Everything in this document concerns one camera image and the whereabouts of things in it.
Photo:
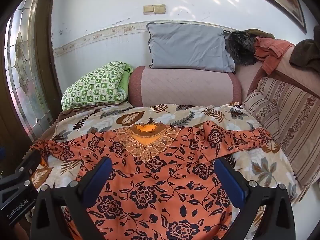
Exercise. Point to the olive cloth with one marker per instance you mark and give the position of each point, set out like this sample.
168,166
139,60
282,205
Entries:
260,33

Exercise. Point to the orange floral blouse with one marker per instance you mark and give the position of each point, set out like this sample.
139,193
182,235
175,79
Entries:
160,180

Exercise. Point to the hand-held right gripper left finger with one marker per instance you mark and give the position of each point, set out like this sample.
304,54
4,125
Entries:
100,177

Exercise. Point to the stained glass window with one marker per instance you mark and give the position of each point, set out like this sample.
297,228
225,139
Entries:
25,67

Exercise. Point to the pink bolster cushion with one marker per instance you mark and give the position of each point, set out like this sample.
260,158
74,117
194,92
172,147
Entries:
182,86

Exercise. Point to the beige wall switch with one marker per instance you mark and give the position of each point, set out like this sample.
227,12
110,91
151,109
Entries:
159,9
148,9

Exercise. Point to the striped floral cushion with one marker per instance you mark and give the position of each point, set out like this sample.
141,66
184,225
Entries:
297,127
262,110

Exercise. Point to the orange towel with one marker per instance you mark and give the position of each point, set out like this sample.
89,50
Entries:
271,52

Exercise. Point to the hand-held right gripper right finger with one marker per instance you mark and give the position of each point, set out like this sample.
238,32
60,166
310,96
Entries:
230,183

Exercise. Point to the grey pillow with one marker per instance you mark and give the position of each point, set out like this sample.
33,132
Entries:
187,47

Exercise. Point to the dark fur garment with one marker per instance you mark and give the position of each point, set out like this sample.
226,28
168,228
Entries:
241,48

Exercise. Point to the leaf print fleece blanket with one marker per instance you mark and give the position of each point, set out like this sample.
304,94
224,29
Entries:
265,172

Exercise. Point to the green checked pillow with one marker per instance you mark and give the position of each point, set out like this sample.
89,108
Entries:
97,85

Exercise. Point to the dark brown cloth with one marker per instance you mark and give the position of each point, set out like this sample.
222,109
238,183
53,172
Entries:
307,52

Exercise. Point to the pink quilted sofa back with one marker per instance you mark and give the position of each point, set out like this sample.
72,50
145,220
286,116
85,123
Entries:
287,67

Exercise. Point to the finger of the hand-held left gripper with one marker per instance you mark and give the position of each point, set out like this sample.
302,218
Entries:
30,162

